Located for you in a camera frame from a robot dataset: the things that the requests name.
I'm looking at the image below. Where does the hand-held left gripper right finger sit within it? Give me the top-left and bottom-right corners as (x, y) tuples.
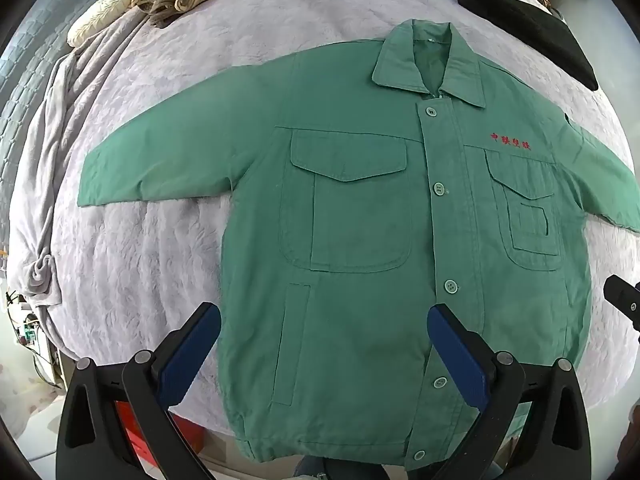
(426, 303), (593, 480)

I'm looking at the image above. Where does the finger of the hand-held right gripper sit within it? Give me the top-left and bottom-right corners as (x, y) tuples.
(603, 275), (640, 346)

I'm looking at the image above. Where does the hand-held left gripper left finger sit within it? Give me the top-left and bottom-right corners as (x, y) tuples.
(56, 302), (222, 480)

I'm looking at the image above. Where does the green work jacket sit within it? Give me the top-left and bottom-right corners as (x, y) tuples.
(77, 19), (640, 471)

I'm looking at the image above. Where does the red box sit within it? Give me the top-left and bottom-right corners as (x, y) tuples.
(114, 400), (203, 456)

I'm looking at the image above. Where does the lavender plush bed blanket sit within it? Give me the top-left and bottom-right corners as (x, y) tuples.
(10, 0), (640, 441)

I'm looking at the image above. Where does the black garment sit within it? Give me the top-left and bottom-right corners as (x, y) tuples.
(449, 0), (599, 92)

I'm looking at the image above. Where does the grey quilted bed cover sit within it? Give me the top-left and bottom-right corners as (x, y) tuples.
(0, 0), (71, 196)

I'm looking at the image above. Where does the cream quilted pillow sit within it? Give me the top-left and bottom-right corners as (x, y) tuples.
(67, 0), (136, 48)

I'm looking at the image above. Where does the tangle of cables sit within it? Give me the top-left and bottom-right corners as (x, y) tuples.
(5, 290), (61, 386)

